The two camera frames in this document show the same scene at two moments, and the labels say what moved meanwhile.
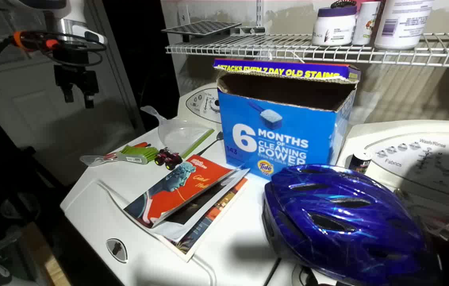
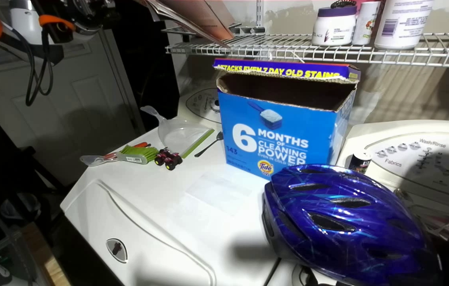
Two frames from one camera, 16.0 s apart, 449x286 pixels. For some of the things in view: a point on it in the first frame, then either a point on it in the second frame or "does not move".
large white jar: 401,25 does not move
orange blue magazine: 182,198 → 208,18
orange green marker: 141,153 does not move
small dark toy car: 166,158 does not move
